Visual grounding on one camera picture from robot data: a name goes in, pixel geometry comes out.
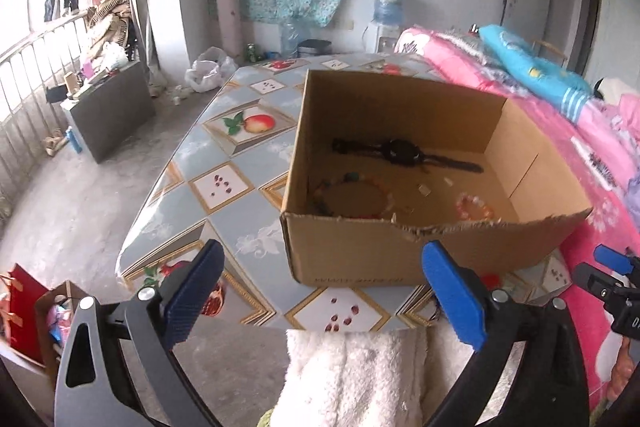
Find white plastic bag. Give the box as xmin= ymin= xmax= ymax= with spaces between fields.
xmin=185 ymin=47 xmax=240 ymax=94

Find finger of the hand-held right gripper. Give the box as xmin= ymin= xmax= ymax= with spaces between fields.
xmin=572 ymin=261 xmax=628 ymax=305
xmin=594 ymin=244 xmax=640 ymax=275

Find blue pillow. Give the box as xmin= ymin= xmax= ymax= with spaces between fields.
xmin=477 ymin=24 xmax=603 ymax=122

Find blue water bottle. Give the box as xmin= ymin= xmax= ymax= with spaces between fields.
xmin=374 ymin=0 xmax=405 ymax=26

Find grey cabinet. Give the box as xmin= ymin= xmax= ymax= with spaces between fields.
xmin=60 ymin=59 xmax=157 ymax=164

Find black wristwatch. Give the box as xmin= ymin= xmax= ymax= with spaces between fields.
xmin=332 ymin=137 xmax=485 ymax=175

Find beige sandals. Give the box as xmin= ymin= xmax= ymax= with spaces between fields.
xmin=44 ymin=129 xmax=68 ymax=158

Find white fluffy robe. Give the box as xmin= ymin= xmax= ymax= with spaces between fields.
xmin=270 ymin=327 xmax=481 ymax=427

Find open cardboard box with clutter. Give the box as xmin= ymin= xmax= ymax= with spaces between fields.
xmin=34 ymin=279 xmax=91 ymax=388

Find pile of clutter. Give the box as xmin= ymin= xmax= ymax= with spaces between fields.
xmin=62 ymin=0 xmax=138 ymax=100

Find person's right hand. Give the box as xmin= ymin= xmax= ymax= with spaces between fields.
xmin=614 ymin=337 xmax=640 ymax=394

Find multicolour beaded bracelet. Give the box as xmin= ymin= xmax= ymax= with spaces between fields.
xmin=312 ymin=172 xmax=396 ymax=220

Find black bin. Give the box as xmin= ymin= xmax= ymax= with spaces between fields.
xmin=297 ymin=39 xmax=333 ymax=58

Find rolled pink mat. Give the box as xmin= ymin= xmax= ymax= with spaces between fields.
xmin=214 ymin=0 xmax=243 ymax=60

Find pile of pastel clothes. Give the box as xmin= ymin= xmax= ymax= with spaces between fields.
xmin=590 ymin=77 xmax=640 ymax=208

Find clear water jug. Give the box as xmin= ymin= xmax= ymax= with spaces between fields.
xmin=280 ymin=21 xmax=301 ymax=58

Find wooden chair frame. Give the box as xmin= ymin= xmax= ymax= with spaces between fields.
xmin=531 ymin=38 xmax=570 ymax=68

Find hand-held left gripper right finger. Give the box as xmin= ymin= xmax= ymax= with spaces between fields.
xmin=421 ymin=241 xmax=591 ymax=427

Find pink printed blanket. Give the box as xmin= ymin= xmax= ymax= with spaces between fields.
xmin=395 ymin=27 xmax=640 ymax=410

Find red paper bag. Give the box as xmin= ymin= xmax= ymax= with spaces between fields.
xmin=0 ymin=263 xmax=51 ymax=365

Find metal railing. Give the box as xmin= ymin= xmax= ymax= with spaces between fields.
xmin=0 ymin=9 xmax=96 ymax=218

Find brown cardboard box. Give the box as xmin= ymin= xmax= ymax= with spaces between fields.
xmin=280 ymin=69 xmax=593 ymax=288

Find pink beaded bracelet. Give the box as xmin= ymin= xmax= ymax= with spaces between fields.
xmin=456 ymin=193 xmax=496 ymax=223

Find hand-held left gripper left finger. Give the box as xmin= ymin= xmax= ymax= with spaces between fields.
xmin=54 ymin=239 xmax=226 ymax=427

